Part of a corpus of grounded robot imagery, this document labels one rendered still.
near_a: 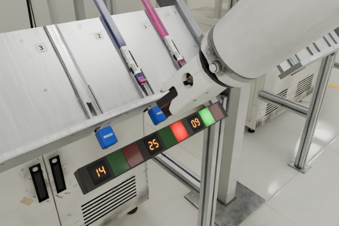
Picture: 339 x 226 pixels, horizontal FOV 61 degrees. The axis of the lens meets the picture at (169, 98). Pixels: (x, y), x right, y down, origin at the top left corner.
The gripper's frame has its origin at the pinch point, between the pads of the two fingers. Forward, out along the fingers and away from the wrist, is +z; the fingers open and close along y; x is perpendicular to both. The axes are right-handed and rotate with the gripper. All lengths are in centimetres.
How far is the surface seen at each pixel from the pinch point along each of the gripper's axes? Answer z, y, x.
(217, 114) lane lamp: 6.2, 14.3, -5.0
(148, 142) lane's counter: 6.2, -3.8, -3.6
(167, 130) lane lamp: 6.2, 1.0, -3.3
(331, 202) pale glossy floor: 44, 82, -60
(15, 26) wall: 160, 26, 125
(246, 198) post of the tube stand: 61, 55, -41
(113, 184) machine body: 61, 6, -8
